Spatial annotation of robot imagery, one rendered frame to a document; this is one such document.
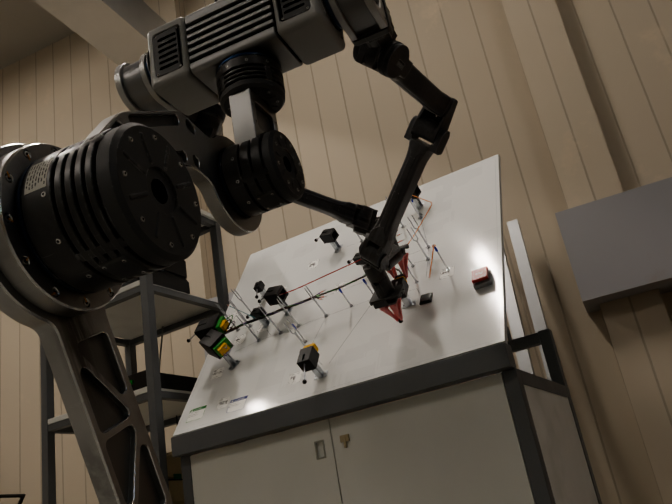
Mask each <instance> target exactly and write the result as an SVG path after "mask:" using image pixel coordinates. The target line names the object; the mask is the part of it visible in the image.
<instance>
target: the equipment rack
mask: <svg viewBox="0 0 672 504"><path fill-rule="evenodd" d="M200 211H201V231H200V236H201V235H204V234H206V233H208V232H210V236H211V244H212V253H213V262H214V271H215V280H216V289H217V298H218V302H215V301H212V300H208V299H205V298H201V297H197V296H194V295H190V294H187V293H183V292H180V291H176V290H173V289H169V288H166V287H162V286H159V285H155V284H153V275H152V273H150V274H147V275H144V276H141V277H139V279H140V280H138V281H136V282H133V283H131V284H129V285H126V286H124V287H122V288H120V290H119V292H118V293H117V295H116V296H115V298H114V299H113V300H112V301H111V302H110V303H108V304H107V305H105V310H106V315H107V318H108V321H109V324H110V327H111V330H112V332H113V335H114V338H115V337H119V338H115V341H116V344H117V345H118V346H123V347H125V360H126V372H127V375H128V376H130V375H132V374H135V373H137V360H136V345H139V344H142V343H144V351H145V365H146V380H147V387H144V388H141V389H138V390H135V391H133V392H134V395H135V397H136V400H137V403H138V406H139V409H140V412H141V414H142V417H143V420H144V423H145V426H146V428H147V431H148V433H149V432H150V437H151V443H152V445H153V448H154V451H155V454H156V457H157V460H158V462H159V465H160V468H161V471H162V474H163V476H164V479H165V482H166V485H167V488H168V491H169V483H168V470H167V457H166V444H165V431H164V428H166V427H169V426H172V425H176V424H177V423H176V416H177V418H178V422H179V420H180V418H181V416H182V413H183V411H184V409H185V406H186V404H187V402H188V399H189V397H190V395H191V392H190V391H182V390H173V389H164V388H161V379H160V366H159V353H158V340H157V338H158V337H160V336H161V332H162V326H164V327H163V335H166V334H169V333H171V332H174V331H177V330H179V329H182V328H185V327H188V326H190V325H193V324H196V323H198V322H199V321H200V320H202V319H205V318H208V317H211V316H214V315H217V314H219V315H220V316H225V315H224V314H225V313H226V311H227V309H228V306H227V305H229V301H228V299H229V295H228V287H227V279H226V270H225V262H224V253H223V245H222V236H221V228H220V225H219V224H218V222H217V221H216V220H215V219H214V217H213V216H212V214H211V213H209V212H207V211H204V210H202V209H200ZM215 304H219V306H220V307H221V308H222V309H223V310H224V312H225V313H224V312H223V313H224V314H223V313H222V312H221V311H220V309H219V308H220V307H219V306H218V307H219V308H218V307H217V306H216V305H215ZM120 338H124V339H120ZM40 367H41V441H42V504H56V467H55V434H74V431H73V429H72V426H71V423H70V420H69V417H68V415H67V413H66V414H63V415H60V416H57V417H54V376H53V373H52V370H51V367H50V364H49V362H48V359H47V356H46V353H45V351H44V348H43V345H42V342H41V340H40Z"/></svg>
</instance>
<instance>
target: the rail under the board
mask: <svg viewBox="0 0 672 504"><path fill-rule="evenodd" d="M513 368H516V364H515V360H514V356H513V353H512V349H511V346H510V345H509V344H506V343H500V344H497V345H493V346H490V347H486V348H483V349H479V350H476V351H472V352H469V353H465V354H462V355H458V356H455V357H451V358H448V359H444V360H441V361H437V362H434V363H430V364H427V365H423V366H420V367H416V368H413V369H409V370H406V371H402V372H399V373H395V374H392V375H389V376H385V377H382V378H378V379H375V380H371V381H368V382H364V383H361V384H357V385H354V386H350V387H347V388H343V389H340V390H336V391H333V392H329V393H326V394H322V395H319V396H315V397H312V398H308V399H305V400H301V401H298V402H294V403H291V404H287V405H284V406H280V407H277V408H273V409H270V410H266V411H263V412H259V413H256V414H252V415H249V416H245V417H242V418H238V419H235V420H231V421H228V422H224V423H221V424H217V425H214V426H210V427H207V428H203V429H200V430H196V431H193V432H189V433H186V434H182V435H179V436H175V437H172V438H171V447H172V457H185V456H189V455H194V454H198V453H202V452H206V451H209V450H213V449H217V448H220V447H224V446H228V445H232V444H235V443H239V442H243V441H247V440H250V439H254V438H258V437H262V436H265V435H269V434H273V433H276V432H280V431H284V430H288V429H291V428H295V427H299V426H303V425H306V424H310V423H314V422H318V421H321V420H325V419H329V418H332V417H336V416H340V415H344V414H347V413H351V412H355V411H359V410H362V409H366V408H370V407H373V406H377V405H381V404H385V403H388V402H392V401H396V400H400V399H403V398H407V397H411V396H415V395H418V394H422V393H426V392H429V391H433V390H437V389H441V388H444V387H448V386H452V385H456V384H459V383H463V382H467V381H471V380H474V379H478V378H482V377H485V376H489V375H493V374H497V373H500V372H502V371H505V370H509V369H513Z"/></svg>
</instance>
